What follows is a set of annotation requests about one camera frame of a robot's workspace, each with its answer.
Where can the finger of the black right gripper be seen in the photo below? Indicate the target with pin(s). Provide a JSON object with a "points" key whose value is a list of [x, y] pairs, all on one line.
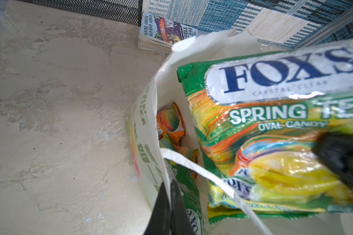
{"points": [[335, 151]]}

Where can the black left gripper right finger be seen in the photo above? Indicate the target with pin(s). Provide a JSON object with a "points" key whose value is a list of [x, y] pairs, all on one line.
{"points": [[180, 223]]}

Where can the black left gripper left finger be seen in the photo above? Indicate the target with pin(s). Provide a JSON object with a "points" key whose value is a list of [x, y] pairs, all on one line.
{"points": [[160, 221]]}

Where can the white paper bag with illustration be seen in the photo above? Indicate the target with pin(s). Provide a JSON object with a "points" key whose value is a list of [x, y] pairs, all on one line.
{"points": [[224, 212]]}

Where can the green Fox's Spring Tea bag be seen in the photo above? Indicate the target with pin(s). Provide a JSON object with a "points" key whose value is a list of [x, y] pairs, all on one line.
{"points": [[259, 117]]}

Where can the pink orange Fox's candy bag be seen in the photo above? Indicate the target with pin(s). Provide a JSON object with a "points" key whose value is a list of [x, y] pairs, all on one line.
{"points": [[171, 132]]}

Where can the green snack packet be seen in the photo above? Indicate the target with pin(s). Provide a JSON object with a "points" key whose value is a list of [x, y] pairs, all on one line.
{"points": [[190, 193]]}

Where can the paperback book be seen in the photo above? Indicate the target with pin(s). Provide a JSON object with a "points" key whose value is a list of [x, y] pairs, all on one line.
{"points": [[158, 34]]}

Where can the black wire shelf rack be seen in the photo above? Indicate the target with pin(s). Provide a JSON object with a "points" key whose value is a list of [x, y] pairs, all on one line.
{"points": [[125, 11]]}

